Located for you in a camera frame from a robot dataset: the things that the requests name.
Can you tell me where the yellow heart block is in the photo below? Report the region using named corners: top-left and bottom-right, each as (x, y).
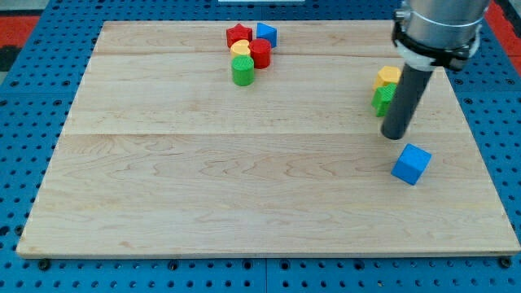
top-left (230, 39), bottom-right (251, 59)

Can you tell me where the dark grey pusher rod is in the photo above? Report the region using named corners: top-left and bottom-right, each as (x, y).
top-left (380, 63), bottom-right (432, 140)

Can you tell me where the red cylinder block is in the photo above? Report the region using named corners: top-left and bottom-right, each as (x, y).
top-left (249, 38), bottom-right (271, 69)

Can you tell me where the blue cube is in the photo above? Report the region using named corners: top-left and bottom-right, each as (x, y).
top-left (391, 144), bottom-right (432, 186)

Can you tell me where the red star block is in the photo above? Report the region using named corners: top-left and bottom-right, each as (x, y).
top-left (225, 23), bottom-right (253, 48)

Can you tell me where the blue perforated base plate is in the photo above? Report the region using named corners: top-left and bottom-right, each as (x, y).
top-left (1, 1), bottom-right (520, 292)

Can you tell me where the blue triangle block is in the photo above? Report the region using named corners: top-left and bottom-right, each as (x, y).
top-left (256, 23), bottom-right (278, 48)

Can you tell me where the green cylinder block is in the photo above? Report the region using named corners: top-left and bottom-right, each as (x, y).
top-left (231, 55), bottom-right (255, 86)

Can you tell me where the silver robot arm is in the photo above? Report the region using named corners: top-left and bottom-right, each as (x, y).
top-left (392, 0), bottom-right (490, 72)

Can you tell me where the green star-shaped block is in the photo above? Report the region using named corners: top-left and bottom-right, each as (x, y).
top-left (371, 83), bottom-right (396, 117)

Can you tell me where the light wooden board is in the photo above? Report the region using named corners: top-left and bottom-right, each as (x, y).
top-left (17, 21), bottom-right (520, 259)

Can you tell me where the yellow hexagon block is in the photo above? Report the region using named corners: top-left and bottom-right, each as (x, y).
top-left (372, 66), bottom-right (401, 90)

